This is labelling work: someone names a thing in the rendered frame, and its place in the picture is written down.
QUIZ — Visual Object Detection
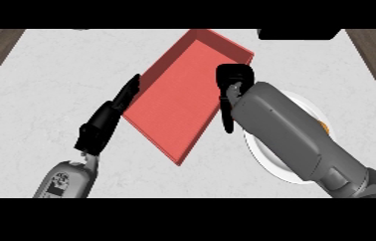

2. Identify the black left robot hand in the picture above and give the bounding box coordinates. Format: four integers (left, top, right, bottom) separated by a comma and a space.
74, 73, 143, 156

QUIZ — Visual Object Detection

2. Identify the black appliance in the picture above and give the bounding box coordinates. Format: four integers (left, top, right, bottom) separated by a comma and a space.
255, 29, 342, 41

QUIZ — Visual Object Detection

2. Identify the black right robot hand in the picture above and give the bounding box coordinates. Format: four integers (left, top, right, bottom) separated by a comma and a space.
214, 63, 255, 134

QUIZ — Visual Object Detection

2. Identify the red shallow box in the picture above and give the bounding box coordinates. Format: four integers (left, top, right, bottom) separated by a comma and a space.
123, 29, 255, 167

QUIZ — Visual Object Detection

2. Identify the white round plate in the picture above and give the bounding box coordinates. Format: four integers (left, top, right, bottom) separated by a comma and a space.
242, 89, 333, 185

